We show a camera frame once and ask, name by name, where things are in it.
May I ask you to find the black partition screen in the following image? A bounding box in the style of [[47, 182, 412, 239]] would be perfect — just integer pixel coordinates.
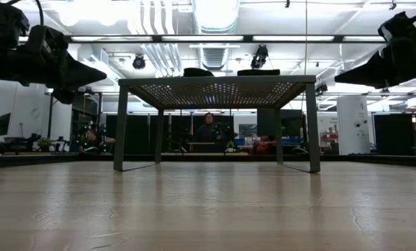
[[105, 114, 235, 154], [373, 113, 416, 156]]

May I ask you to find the white pillar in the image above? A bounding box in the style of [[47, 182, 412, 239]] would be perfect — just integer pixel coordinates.
[[336, 96, 371, 155]]

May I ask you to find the grey perforated metal shelf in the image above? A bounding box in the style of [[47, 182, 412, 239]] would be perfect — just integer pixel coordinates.
[[112, 75, 321, 174]]

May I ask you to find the black table border rail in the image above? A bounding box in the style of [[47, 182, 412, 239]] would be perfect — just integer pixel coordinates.
[[0, 152, 416, 169]]

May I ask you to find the ceiling air vent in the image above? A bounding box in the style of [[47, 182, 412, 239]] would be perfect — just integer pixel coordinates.
[[200, 47, 227, 71]]

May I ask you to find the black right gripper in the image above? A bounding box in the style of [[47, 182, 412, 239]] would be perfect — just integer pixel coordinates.
[[334, 34, 416, 90]]

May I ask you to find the black cabinet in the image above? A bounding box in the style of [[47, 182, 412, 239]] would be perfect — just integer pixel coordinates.
[[256, 109, 305, 154]]

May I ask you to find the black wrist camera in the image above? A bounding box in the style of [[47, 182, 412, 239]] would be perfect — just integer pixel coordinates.
[[378, 11, 416, 46], [0, 1, 31, 50]]

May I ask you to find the silver ventilation duct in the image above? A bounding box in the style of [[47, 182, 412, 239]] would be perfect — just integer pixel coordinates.
[[192, 0, 242, 35]]

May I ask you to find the round ridged black plate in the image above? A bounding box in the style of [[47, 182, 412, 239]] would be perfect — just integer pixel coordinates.
[[183, 67, 215, 77]]

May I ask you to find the potted green plant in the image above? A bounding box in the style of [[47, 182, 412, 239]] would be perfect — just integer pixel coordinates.
[[36, 137, 54, 153]]

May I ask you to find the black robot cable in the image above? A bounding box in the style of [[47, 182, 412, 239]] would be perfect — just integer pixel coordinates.
[[5, 0, 44, 27]]

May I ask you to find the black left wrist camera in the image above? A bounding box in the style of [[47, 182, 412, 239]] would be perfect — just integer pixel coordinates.
[[0, 1, 31, 50]]

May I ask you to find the black ceiling spotlight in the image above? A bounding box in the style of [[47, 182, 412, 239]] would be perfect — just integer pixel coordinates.
[[250, 45, 269, 70], [132, 54, 147, 70]]

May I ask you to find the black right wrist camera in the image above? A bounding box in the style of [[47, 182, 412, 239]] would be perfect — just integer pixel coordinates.
[[378, 11, 416, 46]]

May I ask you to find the black monitor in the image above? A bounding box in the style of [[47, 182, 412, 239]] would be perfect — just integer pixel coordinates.
[[0, 113, 12, 137]]

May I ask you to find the shelf with red bins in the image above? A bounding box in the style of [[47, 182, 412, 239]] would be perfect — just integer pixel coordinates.
[[319, 131, 339, 154]]

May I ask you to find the black metal frame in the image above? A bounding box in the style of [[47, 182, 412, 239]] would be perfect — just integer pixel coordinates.
[[46, 92, 104, 142]]

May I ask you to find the person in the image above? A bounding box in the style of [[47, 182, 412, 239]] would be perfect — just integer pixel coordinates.
[[80, 128, 117, 153], [197, 112, 218, 153], [250, 135, 275, 155]]

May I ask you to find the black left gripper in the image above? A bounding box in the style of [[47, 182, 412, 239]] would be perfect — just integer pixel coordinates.
[[0, 26, 107, 105]]

